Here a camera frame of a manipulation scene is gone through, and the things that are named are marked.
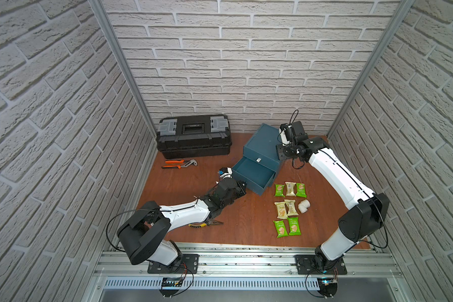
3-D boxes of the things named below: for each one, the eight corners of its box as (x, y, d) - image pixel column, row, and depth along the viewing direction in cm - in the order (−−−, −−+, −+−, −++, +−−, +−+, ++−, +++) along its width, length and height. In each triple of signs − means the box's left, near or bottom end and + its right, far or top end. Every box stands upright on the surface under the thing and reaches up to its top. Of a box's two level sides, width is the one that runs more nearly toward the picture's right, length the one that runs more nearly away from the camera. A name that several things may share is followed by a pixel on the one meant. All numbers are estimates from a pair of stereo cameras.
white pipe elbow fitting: (299, 212, 89) (301, 210, 87) (296, 201, 93) (298, 199, 91) (310, 213, 89) (312, 211, 87) (307, 201, 93) (308, 199, 91)
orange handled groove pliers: (163, 168, 106) (162, 166, 104) (165, 161, 109) (164, 158, 107) (197, 169, 106) (196, 166, 104) (198, 161, 109) (197, 158, 107)
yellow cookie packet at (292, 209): (287, 215, 88) (288, 213, 87) (284, 201, 93) (285, 199, 91) (297, 215, 88) (298, 214, 87) (294, 201, 93) (295, 199, 91)
